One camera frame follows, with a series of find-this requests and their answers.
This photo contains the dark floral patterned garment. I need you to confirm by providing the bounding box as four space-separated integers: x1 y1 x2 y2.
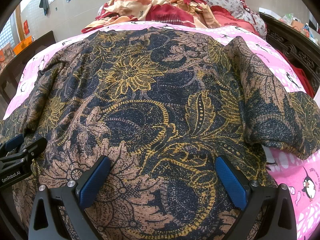
1 28 319 239

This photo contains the pink penguin bed cover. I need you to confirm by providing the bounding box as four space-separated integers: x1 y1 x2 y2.
4 21 319 239

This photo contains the orange box on table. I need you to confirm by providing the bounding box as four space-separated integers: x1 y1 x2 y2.
13 36 34 56

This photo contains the dark teal hanging cloth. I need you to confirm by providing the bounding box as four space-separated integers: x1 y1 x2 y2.
39 0 49 16

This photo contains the dark carved wooden headboard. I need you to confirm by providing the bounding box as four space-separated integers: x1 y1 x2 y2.
259 12 319 92

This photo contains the clutter on headboard shelf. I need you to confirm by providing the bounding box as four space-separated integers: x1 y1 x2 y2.
259 7 319 44

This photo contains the red orange floral blanket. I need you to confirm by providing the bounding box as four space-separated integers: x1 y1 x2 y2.
81 0 259 35

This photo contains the red paper wall decoration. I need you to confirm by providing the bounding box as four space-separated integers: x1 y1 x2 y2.
23 20 30 35

